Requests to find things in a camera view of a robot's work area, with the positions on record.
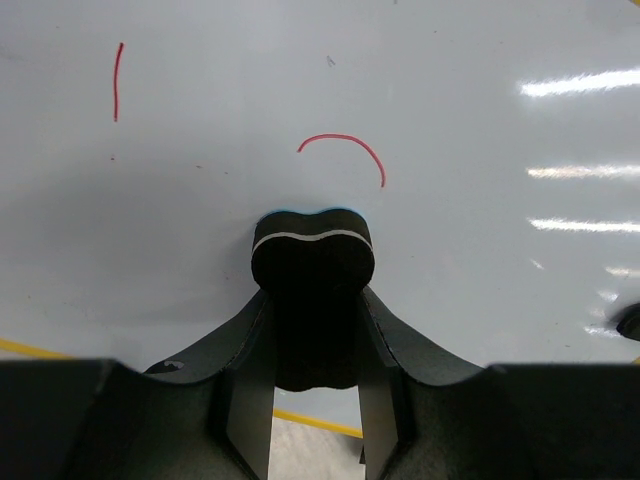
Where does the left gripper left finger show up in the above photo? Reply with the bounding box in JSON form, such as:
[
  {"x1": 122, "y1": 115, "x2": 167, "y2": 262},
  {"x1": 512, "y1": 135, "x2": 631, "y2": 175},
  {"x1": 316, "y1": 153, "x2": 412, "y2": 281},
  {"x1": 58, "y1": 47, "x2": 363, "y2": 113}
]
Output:
[{"x1": 1, "y1": 292, "x2": 275, "y2": 479}]

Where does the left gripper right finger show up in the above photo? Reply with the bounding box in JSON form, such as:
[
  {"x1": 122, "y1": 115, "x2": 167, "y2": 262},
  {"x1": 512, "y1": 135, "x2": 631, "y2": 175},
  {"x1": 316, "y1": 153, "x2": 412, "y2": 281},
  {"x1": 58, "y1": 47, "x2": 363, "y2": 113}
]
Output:
[{"x1": 357, "y1": 290, "x2": 639, "y2": 479}]

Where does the black whiteboard eraser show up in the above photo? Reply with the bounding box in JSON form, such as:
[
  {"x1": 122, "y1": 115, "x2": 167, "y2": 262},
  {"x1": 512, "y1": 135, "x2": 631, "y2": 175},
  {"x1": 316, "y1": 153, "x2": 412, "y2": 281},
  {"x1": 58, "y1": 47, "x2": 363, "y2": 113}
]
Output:
[{"x1": 251, "y1": 208, "x2": 375, "y2": 392}]

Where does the white whiteboard yellow frame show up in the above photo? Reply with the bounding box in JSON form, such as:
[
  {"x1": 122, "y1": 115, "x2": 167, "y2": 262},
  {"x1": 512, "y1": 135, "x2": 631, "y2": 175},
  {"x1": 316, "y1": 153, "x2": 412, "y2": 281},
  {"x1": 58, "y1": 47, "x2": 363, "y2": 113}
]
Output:
[{"x1": 1, "y1": 1, "x2": 639, "y2": 370}]

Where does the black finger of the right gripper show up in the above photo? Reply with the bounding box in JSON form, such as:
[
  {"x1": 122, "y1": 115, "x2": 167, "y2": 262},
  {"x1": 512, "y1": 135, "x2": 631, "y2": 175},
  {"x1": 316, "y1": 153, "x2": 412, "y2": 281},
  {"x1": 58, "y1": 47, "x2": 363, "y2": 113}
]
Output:
[{"x1": 616, "y1": 307, "x2": 640, "y2": 341}]

